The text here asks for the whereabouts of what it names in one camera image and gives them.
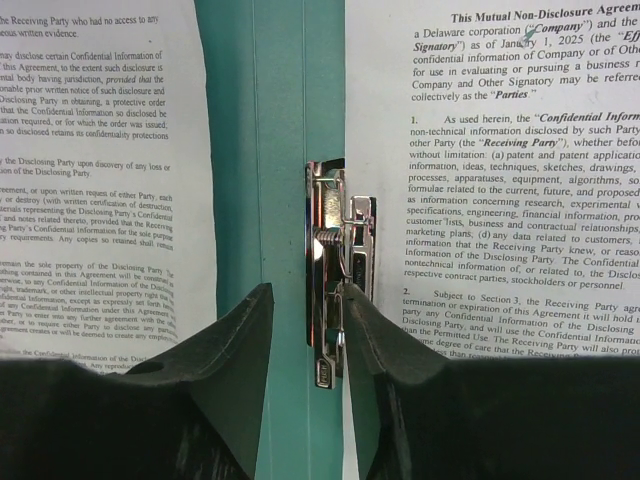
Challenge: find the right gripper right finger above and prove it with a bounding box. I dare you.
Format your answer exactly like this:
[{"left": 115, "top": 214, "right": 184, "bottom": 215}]
[{"left": 342, "top": 284, "right": 639, "bottom": 479}]

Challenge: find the printed paper sheet bottom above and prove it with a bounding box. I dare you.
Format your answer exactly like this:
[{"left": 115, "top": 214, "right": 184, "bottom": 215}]
[{"left": 345, "top": 1, "right": 639, "bottom": 358}]

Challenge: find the chrome folder clip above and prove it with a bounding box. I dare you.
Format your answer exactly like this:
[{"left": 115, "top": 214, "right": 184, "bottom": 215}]
[{"left": 305, "top": 158, "right": 377, "bottom": 389}]

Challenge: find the teal folder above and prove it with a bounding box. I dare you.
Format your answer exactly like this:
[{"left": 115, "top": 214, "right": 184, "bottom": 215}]
[{"left": 196, "top": 1, "right": 345, "bottom": 479}]

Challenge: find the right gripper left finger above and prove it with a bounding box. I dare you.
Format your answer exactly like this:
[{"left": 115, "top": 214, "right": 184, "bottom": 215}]
[{"left": 1, "top": 283, "right": 274, "bottom": 479}]

